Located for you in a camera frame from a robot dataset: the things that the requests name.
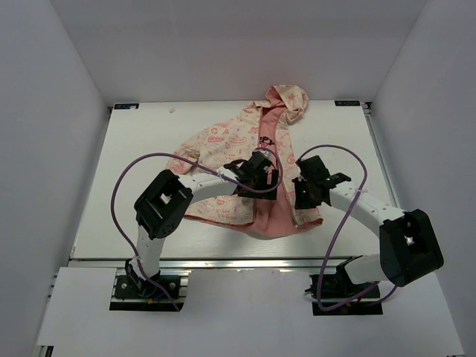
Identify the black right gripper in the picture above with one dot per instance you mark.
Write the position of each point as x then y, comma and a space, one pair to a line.
300, 203

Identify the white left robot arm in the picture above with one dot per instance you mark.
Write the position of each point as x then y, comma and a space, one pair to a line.
162, 206

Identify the pink cream printed hooded jacket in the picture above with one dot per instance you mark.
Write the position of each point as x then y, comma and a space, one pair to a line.
263, 123

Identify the aluminium right table rail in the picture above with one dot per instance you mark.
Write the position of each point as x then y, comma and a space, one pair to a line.
366, 107

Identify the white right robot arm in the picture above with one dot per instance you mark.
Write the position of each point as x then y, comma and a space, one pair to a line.
408, 246

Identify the blue label sticker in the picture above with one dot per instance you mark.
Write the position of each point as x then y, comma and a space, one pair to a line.
126, 106
347, 103

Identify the blue label sticker right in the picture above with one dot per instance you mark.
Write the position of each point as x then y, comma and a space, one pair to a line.
347, 103

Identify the blue label sticker left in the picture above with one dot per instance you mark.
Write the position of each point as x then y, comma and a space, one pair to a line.
126, 106

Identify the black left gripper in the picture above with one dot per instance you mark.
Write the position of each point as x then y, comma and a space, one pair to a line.
266, 195

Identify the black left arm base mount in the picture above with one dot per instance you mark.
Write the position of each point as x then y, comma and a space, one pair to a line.
132, 294

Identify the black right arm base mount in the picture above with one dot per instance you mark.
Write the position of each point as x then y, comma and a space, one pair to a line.
337, 287

